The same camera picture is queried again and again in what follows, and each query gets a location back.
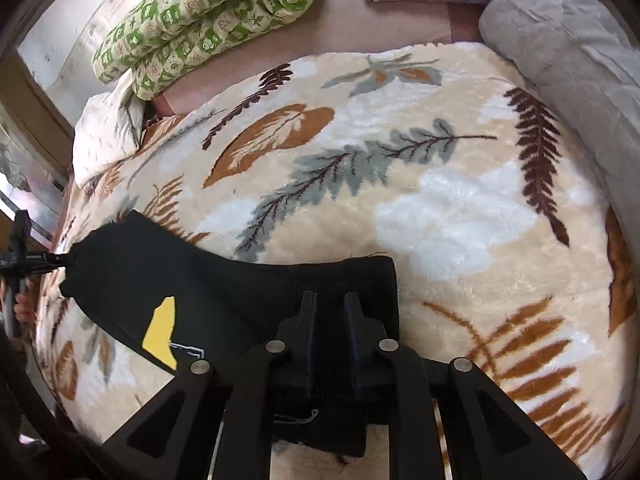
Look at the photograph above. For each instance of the black pants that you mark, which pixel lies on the black pants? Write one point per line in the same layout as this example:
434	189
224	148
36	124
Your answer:
174	303

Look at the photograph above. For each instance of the wooden glass cabinet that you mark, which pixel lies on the wooden glass cabinet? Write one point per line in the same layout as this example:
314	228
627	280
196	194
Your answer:
36	152

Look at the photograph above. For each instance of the green patterned folded quilt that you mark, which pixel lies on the green patterned folded quilt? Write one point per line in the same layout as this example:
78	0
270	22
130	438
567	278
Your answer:
159	41

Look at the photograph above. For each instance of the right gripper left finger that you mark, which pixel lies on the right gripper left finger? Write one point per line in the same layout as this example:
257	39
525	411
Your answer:
200	426

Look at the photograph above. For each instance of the white floral pillow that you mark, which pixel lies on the white floral pillow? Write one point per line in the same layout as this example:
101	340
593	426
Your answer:
109	130

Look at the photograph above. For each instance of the person's left hand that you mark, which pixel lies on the person's left hand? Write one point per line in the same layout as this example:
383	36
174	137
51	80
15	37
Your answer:
24	310

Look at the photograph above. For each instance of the grey quilted pillow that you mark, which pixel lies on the grey quilted pillow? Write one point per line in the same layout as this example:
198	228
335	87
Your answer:
579	59

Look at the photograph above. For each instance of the pink quilted bed headboard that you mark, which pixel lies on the pink quilted bed headboard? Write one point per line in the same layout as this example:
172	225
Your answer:
327	26

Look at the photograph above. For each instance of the leaf pattern plush blanket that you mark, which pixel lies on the leaf pattern plush blanket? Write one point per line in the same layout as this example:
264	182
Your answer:
506	249

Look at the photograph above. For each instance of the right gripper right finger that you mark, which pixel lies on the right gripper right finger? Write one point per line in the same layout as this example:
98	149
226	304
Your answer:
444	420

